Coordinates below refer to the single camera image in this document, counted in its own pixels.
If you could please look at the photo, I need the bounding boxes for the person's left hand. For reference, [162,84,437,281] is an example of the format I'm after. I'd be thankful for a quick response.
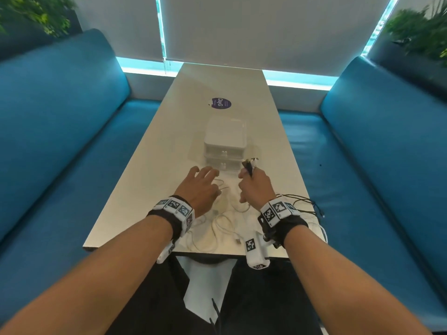
[174,166,223,218]

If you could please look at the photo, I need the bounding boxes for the black cable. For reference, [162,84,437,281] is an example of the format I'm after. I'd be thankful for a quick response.
[242,157,326,220]

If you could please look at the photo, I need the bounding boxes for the wide white roller blind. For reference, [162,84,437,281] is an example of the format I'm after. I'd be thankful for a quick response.
[162,0,393,78]

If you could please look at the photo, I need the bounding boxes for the dark planter box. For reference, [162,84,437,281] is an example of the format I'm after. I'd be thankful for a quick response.
[367,34,447,103]
[0,10,84,62]

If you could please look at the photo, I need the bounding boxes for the purple round sticker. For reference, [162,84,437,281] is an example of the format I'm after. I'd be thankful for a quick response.
[207,97,232,109]

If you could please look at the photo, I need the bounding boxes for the thin white cable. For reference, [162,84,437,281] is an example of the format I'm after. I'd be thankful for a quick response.
[212,177,253,214]

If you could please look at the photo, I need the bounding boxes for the person's left forearm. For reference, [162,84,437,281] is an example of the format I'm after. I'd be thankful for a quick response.
[0,214,174,335]

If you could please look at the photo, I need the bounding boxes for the person's right hand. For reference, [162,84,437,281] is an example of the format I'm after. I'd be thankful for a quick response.
[238,166,277,211]

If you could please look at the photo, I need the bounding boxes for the marker wrist band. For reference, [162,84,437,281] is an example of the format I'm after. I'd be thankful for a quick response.
[258,194,309,249]
[147,195,195,242]

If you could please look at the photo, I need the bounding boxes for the blue sofa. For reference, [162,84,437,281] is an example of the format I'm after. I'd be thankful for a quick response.
[0,28,162,315]
[278,56,447,333]

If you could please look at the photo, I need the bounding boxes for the person's right forearm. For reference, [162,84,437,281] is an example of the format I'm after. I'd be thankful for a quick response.
[284,226,433,335]

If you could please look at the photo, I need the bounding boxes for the green plant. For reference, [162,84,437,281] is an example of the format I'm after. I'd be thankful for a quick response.
[0,0,80,38]
[383,0,447,68]

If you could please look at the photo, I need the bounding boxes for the person's black trousers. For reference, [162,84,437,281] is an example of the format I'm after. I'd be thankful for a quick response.
[105,255,323,335]

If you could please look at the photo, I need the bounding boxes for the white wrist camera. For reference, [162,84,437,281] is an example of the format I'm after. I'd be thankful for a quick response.
[245,231,271,271]
[156,240,176,265]

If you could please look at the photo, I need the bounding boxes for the blind pull cord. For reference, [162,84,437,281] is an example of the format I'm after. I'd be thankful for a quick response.
[161,10,167,63]

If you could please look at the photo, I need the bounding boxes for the white cable with plug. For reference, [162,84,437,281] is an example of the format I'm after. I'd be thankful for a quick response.
[189,210,245,254]

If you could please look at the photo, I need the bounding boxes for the white drawer box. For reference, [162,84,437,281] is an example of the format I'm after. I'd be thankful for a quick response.
[203,116,248,170]

